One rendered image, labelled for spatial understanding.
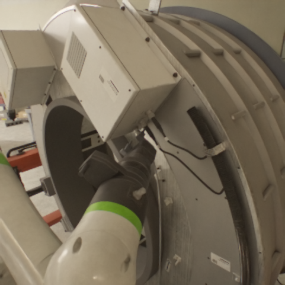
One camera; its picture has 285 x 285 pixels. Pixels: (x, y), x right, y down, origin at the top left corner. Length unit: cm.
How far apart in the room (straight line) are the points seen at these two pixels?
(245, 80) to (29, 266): 62
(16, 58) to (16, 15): 629
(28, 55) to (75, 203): 83
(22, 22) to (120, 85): 675
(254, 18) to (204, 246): 589
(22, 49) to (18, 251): 74
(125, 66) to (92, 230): 29
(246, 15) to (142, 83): 582
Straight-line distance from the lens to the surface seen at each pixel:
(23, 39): 102
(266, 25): 632
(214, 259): 63
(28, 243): 43
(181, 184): 56
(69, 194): 137
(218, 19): 94
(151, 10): 74
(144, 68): 45
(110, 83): 44
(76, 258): 27
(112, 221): 30
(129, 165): 40
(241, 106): 55
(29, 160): 201
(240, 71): 66
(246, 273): 56
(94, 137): 141
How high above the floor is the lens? 171
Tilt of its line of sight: 23 degrees down
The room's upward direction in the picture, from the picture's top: 2 degrees counter-clockwise
